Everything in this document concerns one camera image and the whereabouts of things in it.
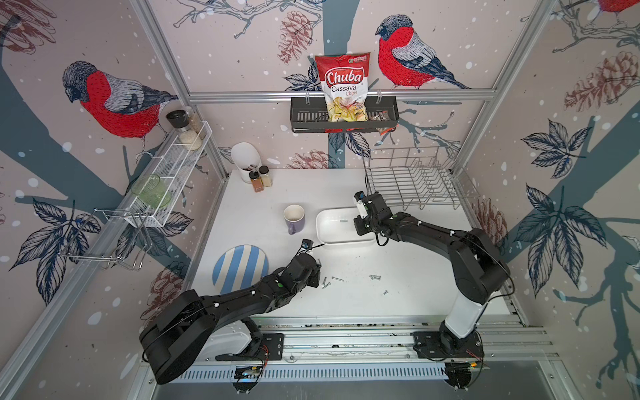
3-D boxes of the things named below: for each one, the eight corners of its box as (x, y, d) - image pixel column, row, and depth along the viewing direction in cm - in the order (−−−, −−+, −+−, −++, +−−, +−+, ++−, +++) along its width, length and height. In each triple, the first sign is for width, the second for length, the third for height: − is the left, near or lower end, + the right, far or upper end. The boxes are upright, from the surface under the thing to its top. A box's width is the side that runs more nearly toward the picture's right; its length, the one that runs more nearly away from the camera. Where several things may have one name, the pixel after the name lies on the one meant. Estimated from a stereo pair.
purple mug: (284, 235, 98) (281, 225, 92) (287, 215, 104) (284, 204, 98) (304, 235, 98) (302, 225, 92) (305, 215, 104) (304, 204, 98)
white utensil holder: (251, 189, 117) (241, 163, 104) (237, 174, 124) (226, 148, 111) (270, 177, 122) (262, 151, 109) (255, 164, 129) (247, 138, 115)
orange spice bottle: (253, 192, 116) (247, 177, 108) (254, 184, 119) (249, 170, 111) (263, 192, 116) (258, 177, 108) (265, 184, 119) (260, 170, 111)
